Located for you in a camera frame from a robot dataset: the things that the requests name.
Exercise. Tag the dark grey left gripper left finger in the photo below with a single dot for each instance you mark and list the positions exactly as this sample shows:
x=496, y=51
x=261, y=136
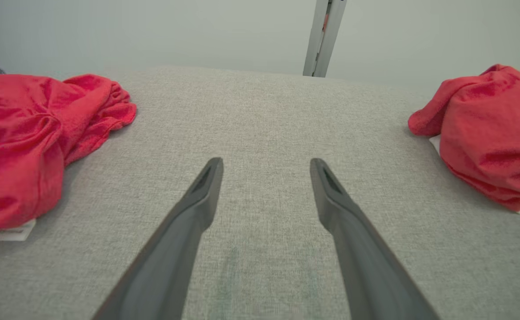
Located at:
x=171, y=249

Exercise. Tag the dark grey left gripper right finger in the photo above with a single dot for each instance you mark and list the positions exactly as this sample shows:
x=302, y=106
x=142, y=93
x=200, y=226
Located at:
x=362, y=253

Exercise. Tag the red garment with white trim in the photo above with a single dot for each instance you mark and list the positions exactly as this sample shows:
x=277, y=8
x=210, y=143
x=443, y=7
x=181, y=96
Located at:
x=491, y=133

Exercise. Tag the red jersey with white sleeves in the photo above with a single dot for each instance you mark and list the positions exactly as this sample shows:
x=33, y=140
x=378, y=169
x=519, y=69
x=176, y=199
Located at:
x=20, y=155

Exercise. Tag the grey metal post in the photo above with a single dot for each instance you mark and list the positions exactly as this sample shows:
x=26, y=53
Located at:
x=324, y=44

